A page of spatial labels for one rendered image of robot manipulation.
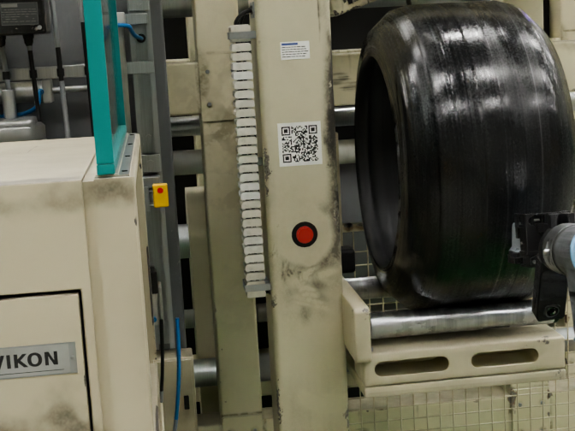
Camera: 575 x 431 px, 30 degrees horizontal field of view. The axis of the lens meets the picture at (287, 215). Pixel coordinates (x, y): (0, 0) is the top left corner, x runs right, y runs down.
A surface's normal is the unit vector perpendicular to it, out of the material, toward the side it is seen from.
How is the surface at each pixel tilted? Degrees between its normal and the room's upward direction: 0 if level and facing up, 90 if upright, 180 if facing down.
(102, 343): 90
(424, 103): 70
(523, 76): 57
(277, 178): 89
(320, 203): 90
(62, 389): 90
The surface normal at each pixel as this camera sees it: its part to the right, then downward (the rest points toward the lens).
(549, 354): 0.12, 0.16
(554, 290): 0.15, 0.51
